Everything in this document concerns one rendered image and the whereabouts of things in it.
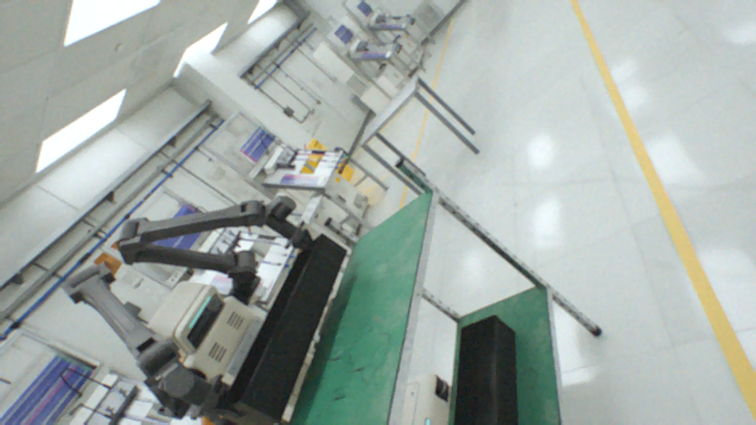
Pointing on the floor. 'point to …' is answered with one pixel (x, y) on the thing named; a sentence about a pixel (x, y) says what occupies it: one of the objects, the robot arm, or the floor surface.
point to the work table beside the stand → (397, 111)
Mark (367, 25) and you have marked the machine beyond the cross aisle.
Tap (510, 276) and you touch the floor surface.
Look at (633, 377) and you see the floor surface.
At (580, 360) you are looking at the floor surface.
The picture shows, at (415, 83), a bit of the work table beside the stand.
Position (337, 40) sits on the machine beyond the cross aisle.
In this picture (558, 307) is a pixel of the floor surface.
